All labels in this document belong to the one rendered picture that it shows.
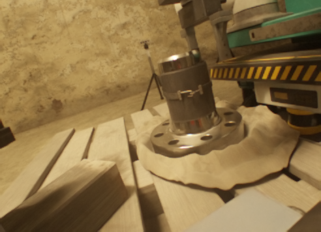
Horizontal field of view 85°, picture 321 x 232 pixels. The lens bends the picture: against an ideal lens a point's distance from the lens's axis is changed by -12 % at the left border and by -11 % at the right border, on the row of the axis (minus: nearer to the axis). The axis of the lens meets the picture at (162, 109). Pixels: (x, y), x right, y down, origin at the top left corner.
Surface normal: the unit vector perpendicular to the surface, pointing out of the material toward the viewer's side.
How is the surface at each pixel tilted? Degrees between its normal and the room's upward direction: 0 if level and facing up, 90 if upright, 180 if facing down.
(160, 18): 90
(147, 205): 90
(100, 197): 90
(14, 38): 90
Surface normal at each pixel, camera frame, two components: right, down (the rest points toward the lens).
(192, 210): -0.27, -0.93
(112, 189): 0.84, -0.10
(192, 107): -0.02, 0.26
